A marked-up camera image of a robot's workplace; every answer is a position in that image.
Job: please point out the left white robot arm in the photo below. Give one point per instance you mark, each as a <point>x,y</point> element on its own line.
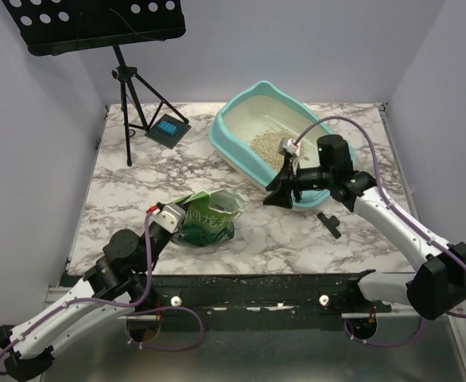
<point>118,283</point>

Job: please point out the black bag clip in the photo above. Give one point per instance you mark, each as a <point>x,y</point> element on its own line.
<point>331,223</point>

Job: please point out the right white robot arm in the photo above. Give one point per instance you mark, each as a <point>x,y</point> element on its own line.
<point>438,283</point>

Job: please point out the black music stand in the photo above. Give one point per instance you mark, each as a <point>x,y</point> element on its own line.
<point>52,28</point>

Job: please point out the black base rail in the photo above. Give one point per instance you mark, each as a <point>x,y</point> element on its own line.
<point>257,302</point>

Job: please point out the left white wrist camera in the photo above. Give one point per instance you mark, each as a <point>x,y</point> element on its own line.
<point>167,218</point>

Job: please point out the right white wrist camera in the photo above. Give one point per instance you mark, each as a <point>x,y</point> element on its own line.
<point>291,151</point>

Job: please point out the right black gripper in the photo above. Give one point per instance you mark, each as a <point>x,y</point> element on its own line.
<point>289,181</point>

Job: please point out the litter pile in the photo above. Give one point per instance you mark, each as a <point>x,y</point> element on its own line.
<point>266,144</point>

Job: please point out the dark lego baseplate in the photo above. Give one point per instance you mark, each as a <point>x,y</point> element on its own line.
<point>166,140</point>

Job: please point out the teal white litter box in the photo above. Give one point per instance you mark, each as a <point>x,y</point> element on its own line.
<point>248,130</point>

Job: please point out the blue lego brick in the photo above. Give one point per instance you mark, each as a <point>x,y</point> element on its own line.
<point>167,128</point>

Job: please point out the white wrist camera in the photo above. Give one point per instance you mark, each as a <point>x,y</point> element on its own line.
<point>291,151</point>
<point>167,218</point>

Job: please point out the green litter bag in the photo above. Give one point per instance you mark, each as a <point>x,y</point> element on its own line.
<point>209,218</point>

